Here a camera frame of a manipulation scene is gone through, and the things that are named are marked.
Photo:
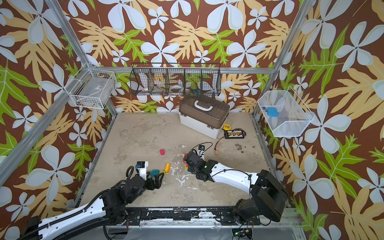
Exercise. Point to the aluminium frame post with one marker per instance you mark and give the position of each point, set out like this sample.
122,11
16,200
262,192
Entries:
294,31
77,47

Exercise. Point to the white wire basket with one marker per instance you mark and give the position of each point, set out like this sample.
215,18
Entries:
92,88
294,115

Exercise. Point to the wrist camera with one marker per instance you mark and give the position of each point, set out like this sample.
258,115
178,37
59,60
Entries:
141,168
201,148

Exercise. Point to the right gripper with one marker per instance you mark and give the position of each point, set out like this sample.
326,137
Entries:
190,159

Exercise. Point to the orange supermarket block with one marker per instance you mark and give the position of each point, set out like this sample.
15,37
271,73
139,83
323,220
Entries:
167,168

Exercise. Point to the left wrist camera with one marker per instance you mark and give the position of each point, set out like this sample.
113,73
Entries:
141,168

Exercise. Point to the blue object in basket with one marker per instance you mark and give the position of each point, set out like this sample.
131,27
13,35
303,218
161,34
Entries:
272,112

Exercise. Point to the aluminium frame post left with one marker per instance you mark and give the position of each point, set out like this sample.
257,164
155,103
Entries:
77,47

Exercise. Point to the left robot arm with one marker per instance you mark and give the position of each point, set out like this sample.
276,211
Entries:
107,208

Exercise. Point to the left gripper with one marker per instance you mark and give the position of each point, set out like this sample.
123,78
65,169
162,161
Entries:
153,186

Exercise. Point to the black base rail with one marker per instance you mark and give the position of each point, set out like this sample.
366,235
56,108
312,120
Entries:
221,215

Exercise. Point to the white wire basket left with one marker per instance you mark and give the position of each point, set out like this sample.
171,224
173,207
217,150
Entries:
92,88

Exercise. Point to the aluminium frame post right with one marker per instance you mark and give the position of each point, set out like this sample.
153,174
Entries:
294,31

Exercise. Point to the yellow tape measure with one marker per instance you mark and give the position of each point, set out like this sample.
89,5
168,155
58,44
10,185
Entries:
227,127

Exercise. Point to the white toolbox brown lid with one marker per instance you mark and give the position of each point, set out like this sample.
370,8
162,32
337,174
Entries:
203,114

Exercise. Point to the teal roof block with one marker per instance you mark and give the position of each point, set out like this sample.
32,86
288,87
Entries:
154,173

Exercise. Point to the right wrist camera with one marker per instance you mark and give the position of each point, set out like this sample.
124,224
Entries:
201,148

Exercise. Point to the white wire basket right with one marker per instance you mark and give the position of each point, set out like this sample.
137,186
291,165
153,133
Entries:
294,115

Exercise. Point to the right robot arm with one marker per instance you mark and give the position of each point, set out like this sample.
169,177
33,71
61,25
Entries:
267,196

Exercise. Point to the black wire basket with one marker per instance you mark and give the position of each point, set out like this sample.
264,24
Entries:
167,79

